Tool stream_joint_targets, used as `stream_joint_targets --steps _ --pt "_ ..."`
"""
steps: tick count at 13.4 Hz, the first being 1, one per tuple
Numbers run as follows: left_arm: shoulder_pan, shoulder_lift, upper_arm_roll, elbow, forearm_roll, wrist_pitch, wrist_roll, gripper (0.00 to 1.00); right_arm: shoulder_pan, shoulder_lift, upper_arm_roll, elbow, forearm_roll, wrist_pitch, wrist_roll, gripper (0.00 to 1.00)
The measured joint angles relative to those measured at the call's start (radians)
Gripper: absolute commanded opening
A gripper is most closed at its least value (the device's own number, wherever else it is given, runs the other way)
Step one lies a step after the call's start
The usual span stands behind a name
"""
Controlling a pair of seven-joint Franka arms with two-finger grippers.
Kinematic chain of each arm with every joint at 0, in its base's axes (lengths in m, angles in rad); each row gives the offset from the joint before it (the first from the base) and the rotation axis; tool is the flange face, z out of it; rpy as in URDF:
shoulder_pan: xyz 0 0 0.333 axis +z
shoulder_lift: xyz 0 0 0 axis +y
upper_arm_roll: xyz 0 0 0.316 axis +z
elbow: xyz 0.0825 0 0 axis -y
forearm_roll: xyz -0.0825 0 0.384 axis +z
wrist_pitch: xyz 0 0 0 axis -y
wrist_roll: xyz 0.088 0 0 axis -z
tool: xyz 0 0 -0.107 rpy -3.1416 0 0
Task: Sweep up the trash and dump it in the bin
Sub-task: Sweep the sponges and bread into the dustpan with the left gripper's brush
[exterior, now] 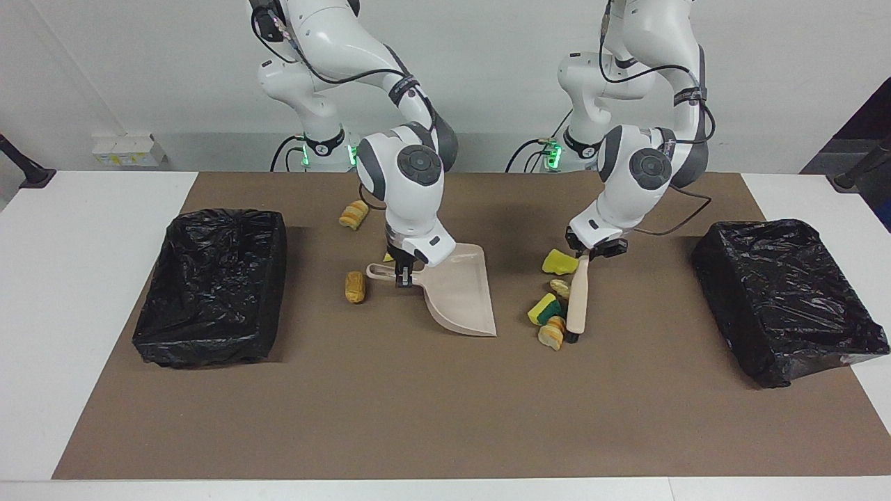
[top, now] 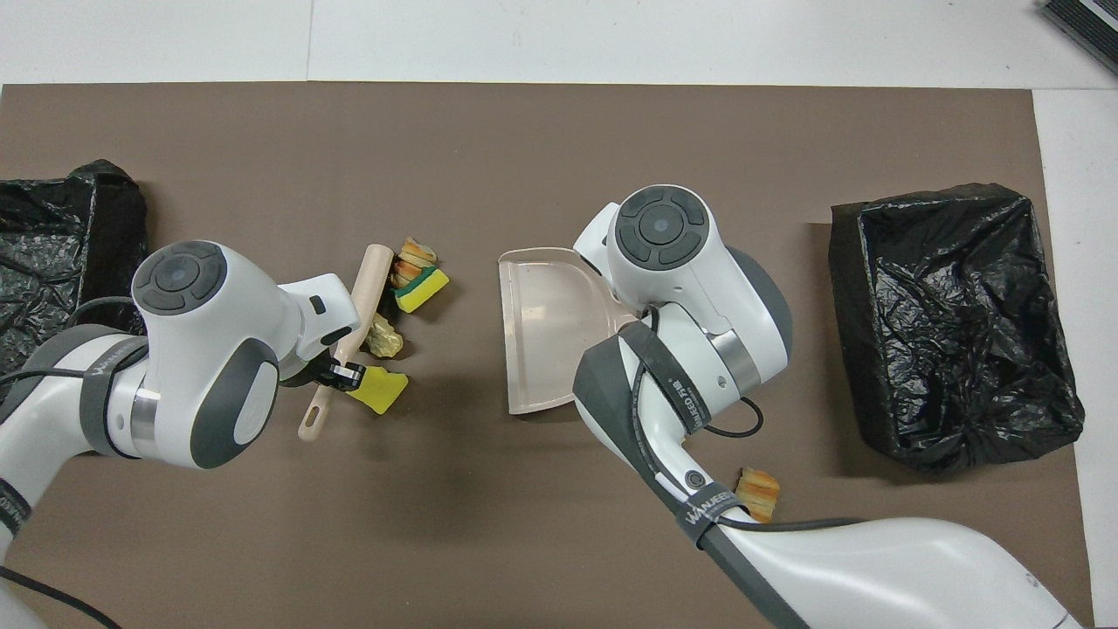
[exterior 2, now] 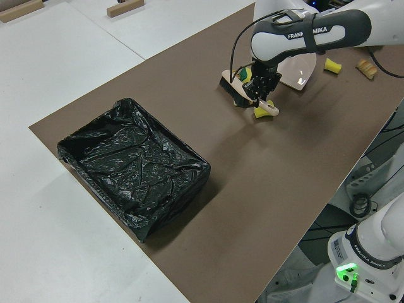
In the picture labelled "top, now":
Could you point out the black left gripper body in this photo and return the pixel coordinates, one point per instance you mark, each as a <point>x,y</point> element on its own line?
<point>319,371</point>

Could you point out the pale bread chunk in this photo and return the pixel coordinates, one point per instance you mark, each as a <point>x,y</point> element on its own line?
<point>384,336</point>

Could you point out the beige hand brush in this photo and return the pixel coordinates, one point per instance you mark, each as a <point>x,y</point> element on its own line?
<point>371,279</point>

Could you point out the green and yellow sponge piece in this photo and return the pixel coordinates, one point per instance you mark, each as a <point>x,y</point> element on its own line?
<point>424,293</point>

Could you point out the striped croissant piece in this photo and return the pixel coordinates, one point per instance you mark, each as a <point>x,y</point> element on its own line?
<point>758,489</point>
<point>417,253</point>

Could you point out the beige plastic dustpan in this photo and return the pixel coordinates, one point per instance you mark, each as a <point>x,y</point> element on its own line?
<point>541,332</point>

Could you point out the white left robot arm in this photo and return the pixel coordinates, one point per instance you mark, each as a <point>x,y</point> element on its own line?
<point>201,349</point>

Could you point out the black bag lined bin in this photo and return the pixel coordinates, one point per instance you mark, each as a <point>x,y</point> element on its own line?
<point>952,349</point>
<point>52,227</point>

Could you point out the brown paper table mat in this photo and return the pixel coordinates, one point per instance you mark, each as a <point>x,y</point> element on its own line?
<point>559,131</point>

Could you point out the dark ribbed box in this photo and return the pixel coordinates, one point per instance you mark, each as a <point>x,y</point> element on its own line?
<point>1087,22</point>

